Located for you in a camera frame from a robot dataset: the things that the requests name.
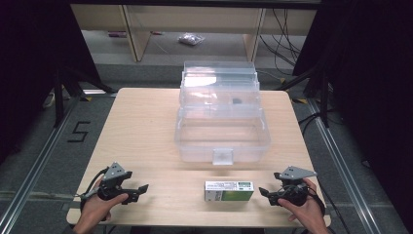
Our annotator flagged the black metal stand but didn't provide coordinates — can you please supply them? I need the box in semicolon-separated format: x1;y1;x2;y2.
53;63;116;129
276;62;331;129

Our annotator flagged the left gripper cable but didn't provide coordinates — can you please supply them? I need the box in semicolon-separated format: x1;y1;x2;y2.
78;166;110;211

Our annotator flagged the aluminium floor rail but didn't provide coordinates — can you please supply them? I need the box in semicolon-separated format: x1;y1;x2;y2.
306;97;382;234
0;94;83;234

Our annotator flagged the beige wooden shelf unit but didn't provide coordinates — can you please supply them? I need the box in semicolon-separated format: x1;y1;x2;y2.
70;3;318;63

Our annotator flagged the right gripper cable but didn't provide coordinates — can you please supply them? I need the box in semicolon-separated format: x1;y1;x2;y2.
306;179;348;234

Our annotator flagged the person's left hand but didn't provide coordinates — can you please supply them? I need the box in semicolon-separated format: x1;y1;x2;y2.
72;179;130;234

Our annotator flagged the clear plastic bag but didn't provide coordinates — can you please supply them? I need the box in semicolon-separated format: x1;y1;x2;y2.
177;32;206;47

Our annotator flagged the person's right hand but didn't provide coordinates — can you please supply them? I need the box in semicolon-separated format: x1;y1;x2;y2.
278;177;332;234

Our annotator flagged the black curtain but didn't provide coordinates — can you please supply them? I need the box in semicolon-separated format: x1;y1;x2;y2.
0;0;102;165
291;0;413;228

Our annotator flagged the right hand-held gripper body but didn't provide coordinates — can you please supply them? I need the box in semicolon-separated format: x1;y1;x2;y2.
273;165;318;208

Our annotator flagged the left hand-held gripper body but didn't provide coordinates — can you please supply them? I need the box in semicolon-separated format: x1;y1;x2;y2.
96;161;139;201

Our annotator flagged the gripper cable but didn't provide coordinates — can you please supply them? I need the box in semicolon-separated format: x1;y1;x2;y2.
78;166;110;211
306;179;348;234

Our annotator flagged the white and green carton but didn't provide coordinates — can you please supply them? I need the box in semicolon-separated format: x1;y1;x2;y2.
204;180;255;203

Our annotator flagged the clear plastic storage box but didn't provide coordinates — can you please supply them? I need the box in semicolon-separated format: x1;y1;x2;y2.
173;59;273;167

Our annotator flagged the black cables bundle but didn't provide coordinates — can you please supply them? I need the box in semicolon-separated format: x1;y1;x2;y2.
258;8;304;68

